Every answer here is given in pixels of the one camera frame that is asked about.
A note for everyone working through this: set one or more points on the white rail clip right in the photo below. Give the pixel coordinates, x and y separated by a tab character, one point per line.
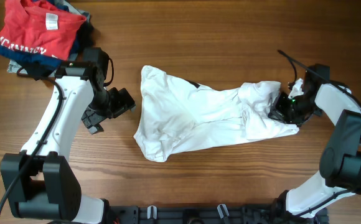
222	211

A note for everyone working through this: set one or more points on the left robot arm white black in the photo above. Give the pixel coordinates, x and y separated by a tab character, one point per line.
39	182

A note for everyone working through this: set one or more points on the white t-shirt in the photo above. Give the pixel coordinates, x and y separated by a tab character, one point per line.
181	116

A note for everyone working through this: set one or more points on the white rail clip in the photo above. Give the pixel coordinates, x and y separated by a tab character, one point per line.
222	211
151	212

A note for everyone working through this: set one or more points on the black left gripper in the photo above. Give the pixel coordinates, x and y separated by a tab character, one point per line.
106	111

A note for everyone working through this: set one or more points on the white rail clip left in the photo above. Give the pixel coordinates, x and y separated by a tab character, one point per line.
151	212

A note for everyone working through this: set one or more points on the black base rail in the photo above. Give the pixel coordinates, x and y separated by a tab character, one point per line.
248	214

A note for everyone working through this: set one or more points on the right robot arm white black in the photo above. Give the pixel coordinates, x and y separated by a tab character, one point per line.
339	174

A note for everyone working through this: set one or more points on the black folded garment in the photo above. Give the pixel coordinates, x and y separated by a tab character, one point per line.
39	65

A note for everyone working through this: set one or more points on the grey printed folded garment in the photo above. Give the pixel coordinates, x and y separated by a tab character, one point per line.
45	28

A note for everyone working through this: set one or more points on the red folded t-shirt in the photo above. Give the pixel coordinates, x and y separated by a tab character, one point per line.
34	34

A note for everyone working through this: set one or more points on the navy blue folded garment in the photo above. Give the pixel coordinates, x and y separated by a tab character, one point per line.
40	59

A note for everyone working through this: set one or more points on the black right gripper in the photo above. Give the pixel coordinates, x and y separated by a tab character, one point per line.
284	109

